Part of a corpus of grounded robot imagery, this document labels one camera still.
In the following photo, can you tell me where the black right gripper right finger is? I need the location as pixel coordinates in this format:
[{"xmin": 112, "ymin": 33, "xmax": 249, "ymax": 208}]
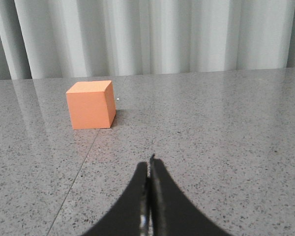
[{"xmin": 150, "ymin": 155, "xmax": 229, "ymax": 236}]

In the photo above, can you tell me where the orange foam cube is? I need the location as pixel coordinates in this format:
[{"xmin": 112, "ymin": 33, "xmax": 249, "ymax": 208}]
[{"xmin": 66, "ymin": 80, "xmax": 116, "ymax": 129}]

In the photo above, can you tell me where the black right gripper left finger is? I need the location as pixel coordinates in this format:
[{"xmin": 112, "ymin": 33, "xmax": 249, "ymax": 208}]
[{"xmin": 84, "ymin": 162, "xmax": 148, "ymax": 236}]

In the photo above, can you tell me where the pale grey-green curtain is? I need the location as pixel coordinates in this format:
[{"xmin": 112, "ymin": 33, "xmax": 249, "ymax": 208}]
[{"xmin": 0, "ymin": 0, "xmax": 295, "ymax": 80}]

